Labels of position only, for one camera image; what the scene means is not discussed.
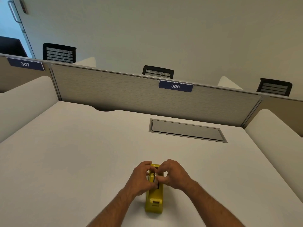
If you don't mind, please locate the person's left hand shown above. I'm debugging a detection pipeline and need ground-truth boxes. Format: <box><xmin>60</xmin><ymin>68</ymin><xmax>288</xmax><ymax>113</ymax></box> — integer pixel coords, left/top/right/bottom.
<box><xmin>125</xmin><ymin>161</ymin><xmax>158</xmax><ymax>197</ymax></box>

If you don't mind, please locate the person's right hand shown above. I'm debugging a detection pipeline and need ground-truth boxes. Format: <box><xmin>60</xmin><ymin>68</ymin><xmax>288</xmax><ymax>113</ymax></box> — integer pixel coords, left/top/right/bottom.
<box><xmin>155</xmin><ymin>159</ymin><xmax>193</xmax><ymax>191</ymax></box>

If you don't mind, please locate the yellow tape dispenser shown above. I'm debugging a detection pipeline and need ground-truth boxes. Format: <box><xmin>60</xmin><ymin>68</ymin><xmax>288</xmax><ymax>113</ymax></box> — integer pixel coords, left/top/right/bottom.
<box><xmin>145</xmin><ymin>164</ymin><xmax>164</xmax><ymax>214</ymax></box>

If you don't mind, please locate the person's right forearm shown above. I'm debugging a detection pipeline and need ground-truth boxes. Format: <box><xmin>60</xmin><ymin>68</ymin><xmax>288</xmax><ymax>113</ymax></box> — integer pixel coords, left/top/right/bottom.
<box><xmin>182</xmin><ymin>181</ymin><xmax>246</xmax><ymax>227</ymax></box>

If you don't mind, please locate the person's left forearm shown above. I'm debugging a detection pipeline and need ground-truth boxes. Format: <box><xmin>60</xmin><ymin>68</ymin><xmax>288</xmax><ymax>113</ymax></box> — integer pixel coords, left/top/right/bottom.
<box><xmin>86</xmin><ymin>187</ymin><xmax>142</xmax><ymax>227</ymax></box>

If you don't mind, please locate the beige fabric desk partition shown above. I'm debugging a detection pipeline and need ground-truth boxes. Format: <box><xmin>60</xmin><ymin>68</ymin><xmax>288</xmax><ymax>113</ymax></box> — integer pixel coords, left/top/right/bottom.
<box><xmin>241</xmin><ymin>94</ymin><xmax>303</xmax><ymax>138</ymax></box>
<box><xmin>0</xmin><ymin>54</ymin><xmax>54</xmax><ymax>94</ymax></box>
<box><xmin>49</xmin><ymin>63</ymin><xmax>264</xmax><ymax>128</ymax></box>

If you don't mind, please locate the blue desk number sign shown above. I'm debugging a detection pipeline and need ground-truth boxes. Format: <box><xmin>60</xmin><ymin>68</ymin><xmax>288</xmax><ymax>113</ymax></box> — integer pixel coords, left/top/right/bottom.
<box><xmin>158</xmin><ymin>79</ymin><xmax>194</xmax><ymax>93</ymax></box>
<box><xmin>6</xmin><ymin>57</ymin><xmax>45</xmax><ymax>71</ymax></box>

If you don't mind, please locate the black mesh office chair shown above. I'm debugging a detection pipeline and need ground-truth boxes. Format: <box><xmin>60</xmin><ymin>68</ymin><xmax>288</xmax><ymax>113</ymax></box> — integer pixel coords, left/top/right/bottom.
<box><xmin>43</xmin><ymin>43</ymin><xmax>77</xmax><ymax>64</ymax></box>
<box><xmin>142</xmin><ymin>65</ymin><xmax>175</xmax><ymax>79</ymax></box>
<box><xmin>256</xmin><ymin>78</ymin><xmax>293</xmax><ymax>97</ymax></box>

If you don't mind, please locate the white side desk divider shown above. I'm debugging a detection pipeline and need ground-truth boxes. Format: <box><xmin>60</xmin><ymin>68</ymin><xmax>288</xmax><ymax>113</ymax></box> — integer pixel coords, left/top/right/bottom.
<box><xmin>0</xmin><ymin>76</ymin><xmax>59</xmax><ymax>143</ymax></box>
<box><xmin>244</xmin><ymin>109</ymin><xmax>303</xmax><ymax>204</ymax></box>
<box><xmin>72</xmin><ymin>57</ymin><xmax>97</xmax><ymax>68</ymax></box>
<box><xmin>217</xmin><ymin>76</ymin><xmax>244</xmax><ymax>90</ymax></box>

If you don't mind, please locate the black furniture behind glass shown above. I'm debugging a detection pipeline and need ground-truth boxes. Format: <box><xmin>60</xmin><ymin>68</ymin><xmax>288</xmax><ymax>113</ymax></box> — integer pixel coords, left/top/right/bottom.
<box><xmin>0</xmin><ymin>36</ymin><xmax>28</xmax><ymax>58</ymax></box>

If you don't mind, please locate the glass door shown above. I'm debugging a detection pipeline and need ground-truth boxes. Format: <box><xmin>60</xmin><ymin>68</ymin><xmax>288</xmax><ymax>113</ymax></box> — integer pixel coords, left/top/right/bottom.
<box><xmin>0</xmin><ymin>0</ymin><xmax>36</xmax><ymax>59</ymax></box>

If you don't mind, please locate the grey desk cable cover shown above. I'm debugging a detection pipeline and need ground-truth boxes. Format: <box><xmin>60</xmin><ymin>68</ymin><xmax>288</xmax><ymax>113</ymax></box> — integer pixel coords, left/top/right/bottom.
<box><xmin>149</xmin><ymin>118</ymin><xmax>228</xmax><ymax>143</ymax></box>

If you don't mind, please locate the grey wall card reader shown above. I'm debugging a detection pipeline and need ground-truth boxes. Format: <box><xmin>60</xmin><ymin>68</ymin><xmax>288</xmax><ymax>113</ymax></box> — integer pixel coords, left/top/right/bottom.
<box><xmin>19</xmin><ymin>0</ymin><xmax>29</xmax><ymax>15</ymax></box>

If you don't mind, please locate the metal door handle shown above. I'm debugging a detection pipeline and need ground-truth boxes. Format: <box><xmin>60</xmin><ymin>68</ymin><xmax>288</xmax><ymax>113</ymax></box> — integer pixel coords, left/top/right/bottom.
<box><xmin>8</xmin><ymin>0</ymin><xmax>22</xmax><ymax>23</ymax></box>

